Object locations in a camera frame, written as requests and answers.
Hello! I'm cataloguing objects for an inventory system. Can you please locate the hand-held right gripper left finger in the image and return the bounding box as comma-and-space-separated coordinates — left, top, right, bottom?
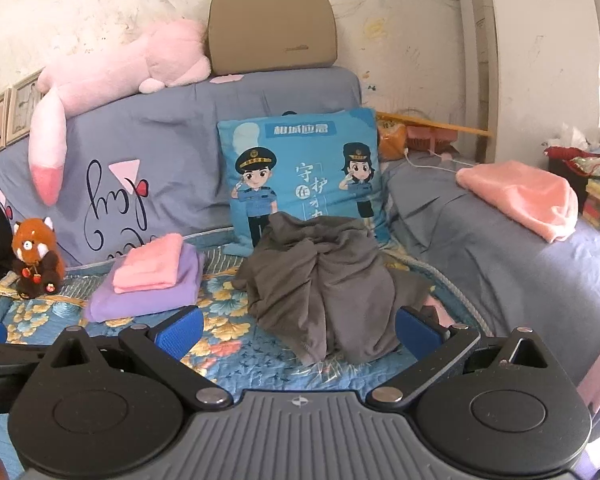
42, 306, 233, 409

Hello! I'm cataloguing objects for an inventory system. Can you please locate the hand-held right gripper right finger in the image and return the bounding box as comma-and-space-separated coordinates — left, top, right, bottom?
366, 306, 556, 408

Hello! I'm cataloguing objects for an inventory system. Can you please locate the pink heart-print garment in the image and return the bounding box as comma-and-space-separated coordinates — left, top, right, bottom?
422, 296, 456, 330

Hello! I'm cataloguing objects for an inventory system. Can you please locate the grey flower-print t-shirt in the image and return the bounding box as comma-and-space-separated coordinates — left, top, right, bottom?
232, 212, 433, 363

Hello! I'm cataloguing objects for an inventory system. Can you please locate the folded purple cloth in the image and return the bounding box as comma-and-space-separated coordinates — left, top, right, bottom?
84, 247, 206, 323

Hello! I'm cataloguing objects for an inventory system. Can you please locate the blue floral quilt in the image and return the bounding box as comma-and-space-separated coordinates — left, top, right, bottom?
0, 225, 486, 401

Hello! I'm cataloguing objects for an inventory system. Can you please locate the folded pink towel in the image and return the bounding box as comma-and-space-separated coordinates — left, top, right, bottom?
111, 233, 186, 295

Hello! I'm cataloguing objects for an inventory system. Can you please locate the red panda plush toy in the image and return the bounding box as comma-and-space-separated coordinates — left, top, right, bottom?
11, 216, 66, 301

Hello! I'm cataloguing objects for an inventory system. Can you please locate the salmon pink towel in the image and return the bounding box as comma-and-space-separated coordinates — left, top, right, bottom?
455, 160, 579, 244

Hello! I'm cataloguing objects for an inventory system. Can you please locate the orange bag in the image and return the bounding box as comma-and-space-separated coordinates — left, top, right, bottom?
377, 120, 409, 161

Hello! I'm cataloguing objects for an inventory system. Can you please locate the pink basket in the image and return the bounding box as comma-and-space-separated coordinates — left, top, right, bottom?
405, 125, 461, 154

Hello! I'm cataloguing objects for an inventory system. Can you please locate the blue cartoon-print pillow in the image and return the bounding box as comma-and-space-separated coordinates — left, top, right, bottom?
216, 106, 393, 261

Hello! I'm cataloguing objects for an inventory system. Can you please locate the yellow wooden stick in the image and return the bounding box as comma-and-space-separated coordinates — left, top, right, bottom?
377, 111, 492, 139

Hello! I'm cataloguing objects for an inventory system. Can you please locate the grey-blue script-print sofa cover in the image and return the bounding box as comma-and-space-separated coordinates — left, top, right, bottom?
0, 66, 600, 411

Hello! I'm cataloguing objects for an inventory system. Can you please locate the red basket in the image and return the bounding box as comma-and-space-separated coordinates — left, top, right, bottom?
544, 144, 600, 179

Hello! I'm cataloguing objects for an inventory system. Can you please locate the white plastic bag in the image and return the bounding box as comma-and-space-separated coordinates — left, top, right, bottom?
554, 122, 590, 150

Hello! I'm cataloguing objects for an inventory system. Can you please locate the pink plush toy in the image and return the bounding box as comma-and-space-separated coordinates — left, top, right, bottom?
28, 19, 212, 207

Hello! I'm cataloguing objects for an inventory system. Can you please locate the white cabinet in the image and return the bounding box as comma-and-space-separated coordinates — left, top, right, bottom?
455, 0, 600, 167

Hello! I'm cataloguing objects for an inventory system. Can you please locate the beige cushion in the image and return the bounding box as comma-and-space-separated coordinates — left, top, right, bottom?
207, 0, 340, 77

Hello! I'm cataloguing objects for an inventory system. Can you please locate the white cable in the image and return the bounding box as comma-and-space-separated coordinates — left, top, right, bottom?
404, 147, 481, 168

